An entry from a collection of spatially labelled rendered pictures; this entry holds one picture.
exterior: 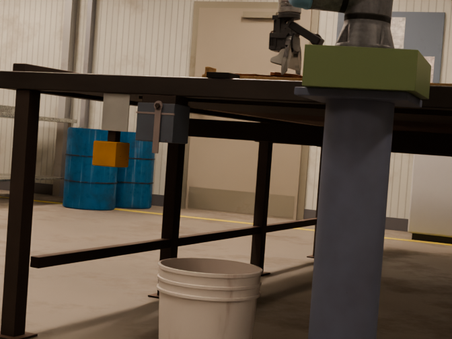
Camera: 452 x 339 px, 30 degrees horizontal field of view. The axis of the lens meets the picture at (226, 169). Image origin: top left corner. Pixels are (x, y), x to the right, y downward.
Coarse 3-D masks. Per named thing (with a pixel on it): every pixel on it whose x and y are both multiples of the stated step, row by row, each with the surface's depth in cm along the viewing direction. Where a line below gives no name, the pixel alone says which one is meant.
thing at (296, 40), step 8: (272, 16) 267; (280, 16) 265; (288, 16) 264; (296, 16) 264; (280, 24) 267; (288, 24) 266; (280, 32) 267; (288, 32) 266; (296, 32) 264; (272, 40) 266; (280, 40) 265; (296, 40) 266; (272, 48) 266; (280, 48) 265; (296, 48) 266
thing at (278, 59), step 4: (284, 48) 264; (280, 52) 263; (276, 56) 263; (280, 56) 262; (288, 56) 261; (272, 60) 263; (276, 60) 262; (280, 60) 262; (284, 60) 260; (288, 60) 261; (276, 64) 262; (280, 64) 261; (284, 64) 260; (288, 64) 261; (284, 68) 260; (284, 72) 260
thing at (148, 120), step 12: (144, 96) 264; (156, 96) 262; (168, 96) 260; (144, 108) 262; (156, 108) 259; (168, 108) 258; (180, 108) 261; (144, 120) 262; (156, 120) 259; (168, 120) 258; (180, 120) 261; (144, 132) 262; (156, 132) 259; (168, 132) 258; (180, 132) 262; (156, 144) 259
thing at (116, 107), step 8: (104, 96) 272; (112, 96) 270; (120, 96) 269; (128, 96) 268; (104, 104) 272; (112, 104) 270; (120, 104) 269; (128, 104) 268; (104, 112) 272; (112, 112) 270; (120, 112) 269; (128, 112) 268; (104, 120) 272; (112, 120) 270; (120, 120) 269; (104, 128) 272; (112, 128) 270; (120, 128) 269
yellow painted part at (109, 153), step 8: (112, 136) 271; (96, 144) 270; (104, 144) 269; (112, 144) 267; (120, 144) 269; (128, 144) 273; (96, 152) 270; (104, 152) 269; (112, 152) 267; (120, 152) 269; (128, 152) 273; (96, 160) 270; (104, 160) 269; (112, 160) 267; (120, 160) 270
